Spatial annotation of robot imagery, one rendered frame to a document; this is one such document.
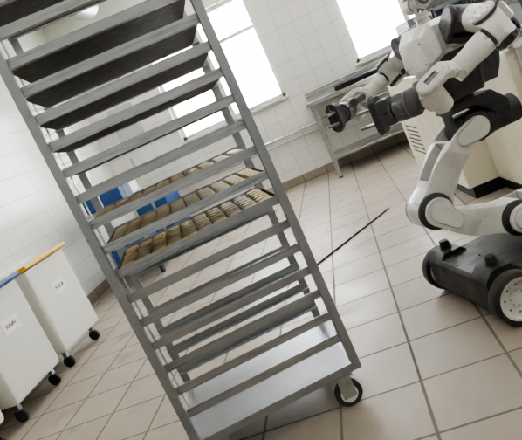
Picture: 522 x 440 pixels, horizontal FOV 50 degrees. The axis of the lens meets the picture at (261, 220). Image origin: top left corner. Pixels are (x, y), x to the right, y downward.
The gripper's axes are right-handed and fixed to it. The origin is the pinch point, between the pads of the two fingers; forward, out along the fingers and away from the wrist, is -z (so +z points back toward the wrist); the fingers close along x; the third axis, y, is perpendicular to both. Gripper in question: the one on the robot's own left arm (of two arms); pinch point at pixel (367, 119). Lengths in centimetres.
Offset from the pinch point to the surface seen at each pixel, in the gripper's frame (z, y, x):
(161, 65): -43, 32, 42
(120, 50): -49, 38, 51
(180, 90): -41, 30, 33
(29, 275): -272, -19, -20
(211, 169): -42, 31, 6
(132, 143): -56, 45, 24
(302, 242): -28.0, 21.0, -28.6
